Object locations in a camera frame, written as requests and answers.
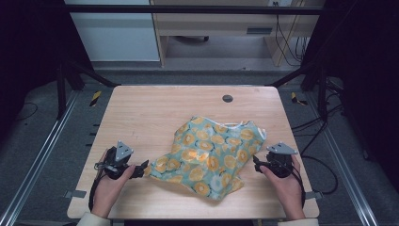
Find black floor cables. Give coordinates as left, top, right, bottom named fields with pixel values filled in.
left=291, top=76, right=346, bottom=196

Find green orange-print garment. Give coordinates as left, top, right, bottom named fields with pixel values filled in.
left=143, top=115, right=268, bottom=202

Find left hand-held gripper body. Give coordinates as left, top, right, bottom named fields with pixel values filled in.
left=103, top=140, right=135, bottom=181

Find black horizontal frame bar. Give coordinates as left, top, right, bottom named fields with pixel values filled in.
left=62, top=4, right=325, bottom=16

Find person's left hand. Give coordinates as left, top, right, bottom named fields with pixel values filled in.
left=90, top=150, right=136, bottom=219

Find black metal stand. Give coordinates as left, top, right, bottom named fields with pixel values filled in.
left=268, top=57, right=329, bottom=122
left=56, top=59, right=121, bottom=121

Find black hanging desk cables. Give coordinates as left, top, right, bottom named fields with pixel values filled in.
left=272, top=0, right=311, bottom=67

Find person's right hand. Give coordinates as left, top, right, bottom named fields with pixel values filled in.
left=259, top=154, right=306, bottom=221

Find thin black floor cable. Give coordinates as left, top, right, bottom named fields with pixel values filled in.
left=14, top=102, right=39, bottom=122

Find grey table bracket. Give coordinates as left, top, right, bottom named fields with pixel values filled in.
left=305, top=190, right=324, bottom=201
left=63, top=189, right=88, bottom=200

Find right hand-held gripper cable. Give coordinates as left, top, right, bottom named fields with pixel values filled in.
left=290, top=158, right=307, bottom=209

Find black curtain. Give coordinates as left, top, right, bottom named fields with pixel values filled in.
left=0, top=0, right=94, bottom=145
left=301, top=0, right=399, bottom=189

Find white cabinet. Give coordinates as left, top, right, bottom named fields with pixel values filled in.
left=63, top=0, right=161, bottom=62

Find hand-held gripper cable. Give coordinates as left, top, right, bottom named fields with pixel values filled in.
left=88, top=161, right=107, bottom=212
left=290, top=158, right=307, bottom=209

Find yellow black tape strip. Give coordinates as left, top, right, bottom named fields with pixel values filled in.
left=290, top=91, right=309, bottom=106
left=88, top=90, right=103, bottom=107

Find left hand-held gripper cable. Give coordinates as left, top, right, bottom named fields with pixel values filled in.
left=88, top=161, right=107, bottom=212

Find aluminium rail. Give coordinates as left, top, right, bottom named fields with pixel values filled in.
left=0, top=89, right=80, bottom=226
left=304, top=91, right=379, bottom=226

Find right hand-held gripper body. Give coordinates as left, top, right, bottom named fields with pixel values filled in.
left=265, top=141, right=299, bottom=179

